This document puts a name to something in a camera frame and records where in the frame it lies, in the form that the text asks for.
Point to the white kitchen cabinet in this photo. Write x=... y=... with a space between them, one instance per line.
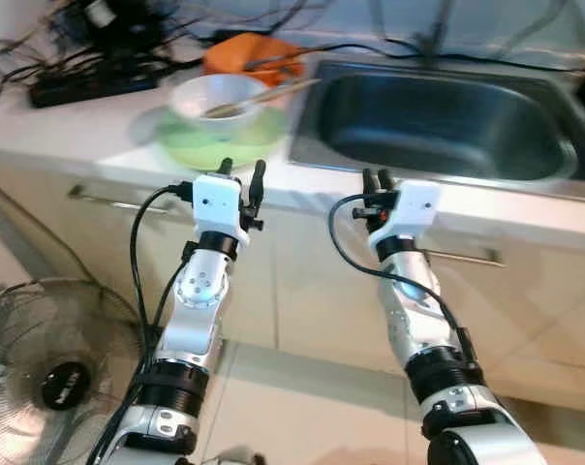
x=312 y=281

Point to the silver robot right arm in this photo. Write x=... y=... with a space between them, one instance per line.
x=418 y=310

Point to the black charger device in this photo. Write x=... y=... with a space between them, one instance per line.
x=118 y=24

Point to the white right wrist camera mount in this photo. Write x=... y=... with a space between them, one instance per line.
x=414 y=205

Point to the metal floor fan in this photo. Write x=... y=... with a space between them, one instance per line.
x=65 y=386

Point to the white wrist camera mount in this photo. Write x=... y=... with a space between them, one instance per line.
x=218 y=203
x=414 y=205

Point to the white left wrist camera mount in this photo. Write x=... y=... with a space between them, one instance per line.
x=218 y=203

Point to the black power strip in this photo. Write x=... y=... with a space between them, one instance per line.
x=89 y=87

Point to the light green plastic plate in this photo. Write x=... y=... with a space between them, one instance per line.
x=215 y=150

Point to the black stand pole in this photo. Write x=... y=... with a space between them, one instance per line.
x=434 y=29

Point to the stainless steel sink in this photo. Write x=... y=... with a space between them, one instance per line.
x=438 y=126

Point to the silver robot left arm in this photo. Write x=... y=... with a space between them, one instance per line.
x=200 y=291

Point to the orange plastic bowl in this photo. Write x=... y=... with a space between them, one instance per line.
x=236 y=53

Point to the white bowl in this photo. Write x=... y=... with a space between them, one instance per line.
x=191 y=97

